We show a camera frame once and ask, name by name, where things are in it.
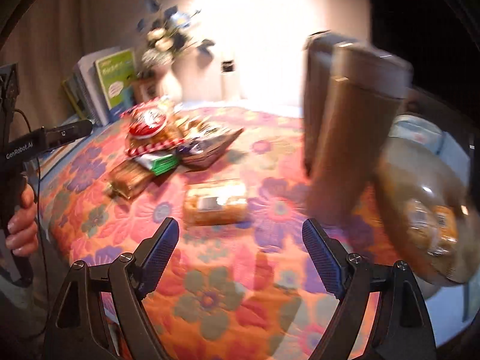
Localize person's left hand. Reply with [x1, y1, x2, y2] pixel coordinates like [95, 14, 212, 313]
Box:
[5, 184, 39, 259]

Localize green snack packet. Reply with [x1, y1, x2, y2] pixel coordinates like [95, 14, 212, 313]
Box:
[135, 152, 181, 175]

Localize beige curtain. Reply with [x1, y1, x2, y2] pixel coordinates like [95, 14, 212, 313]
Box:
[0, 0, 98, 94]

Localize blue and white artificial flowers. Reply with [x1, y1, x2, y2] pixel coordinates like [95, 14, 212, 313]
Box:
[135, 0, 216, 72]

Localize grey fabric pouch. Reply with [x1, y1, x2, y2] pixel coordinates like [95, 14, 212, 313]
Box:
[302, 30, 353, 177]

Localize black cable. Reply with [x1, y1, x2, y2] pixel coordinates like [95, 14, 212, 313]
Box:
[15, 109, 47, 340]

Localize light blue packet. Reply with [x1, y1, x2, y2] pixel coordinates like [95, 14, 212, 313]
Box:
[388, 114, 445, 154]

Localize white cylinder with black band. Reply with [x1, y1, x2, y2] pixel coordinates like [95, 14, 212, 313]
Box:
[220, 60, 241, 100]

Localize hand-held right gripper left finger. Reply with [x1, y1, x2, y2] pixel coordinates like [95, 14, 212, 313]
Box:
[43, 217, 181, 360]

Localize orange snack packet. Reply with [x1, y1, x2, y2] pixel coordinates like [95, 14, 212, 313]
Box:
[407, 199, 460, 257]

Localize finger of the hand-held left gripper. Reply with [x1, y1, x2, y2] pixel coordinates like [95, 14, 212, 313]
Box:
[38, 118, 94, 151]

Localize white ribbed vase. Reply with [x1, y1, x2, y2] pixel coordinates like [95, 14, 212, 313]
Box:
[150, 62, 184, 102]

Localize small brown box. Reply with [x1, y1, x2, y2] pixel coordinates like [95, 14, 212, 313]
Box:
[131, 77, 158, 102]

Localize floral tablecloth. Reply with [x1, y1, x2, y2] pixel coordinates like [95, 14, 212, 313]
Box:
[37, 105, 383, 360]

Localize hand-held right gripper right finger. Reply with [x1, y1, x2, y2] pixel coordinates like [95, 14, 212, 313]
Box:
[301, 217, 437, 360]

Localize long brown snack packet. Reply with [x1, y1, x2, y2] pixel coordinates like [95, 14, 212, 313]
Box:
[105, 157, 158, 201]

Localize clear bread packet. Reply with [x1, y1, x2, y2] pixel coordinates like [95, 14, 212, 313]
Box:
[183, 180, 249, 226]

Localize green book stack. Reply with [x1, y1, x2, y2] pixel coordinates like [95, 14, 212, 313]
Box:
[62, 47, 124, 126]

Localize snacks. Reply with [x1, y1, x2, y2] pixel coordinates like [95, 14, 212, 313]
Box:
[375, 135, 479, 286]

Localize red round snack bag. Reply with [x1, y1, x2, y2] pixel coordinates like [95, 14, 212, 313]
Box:
[125, 95, 186, 158]

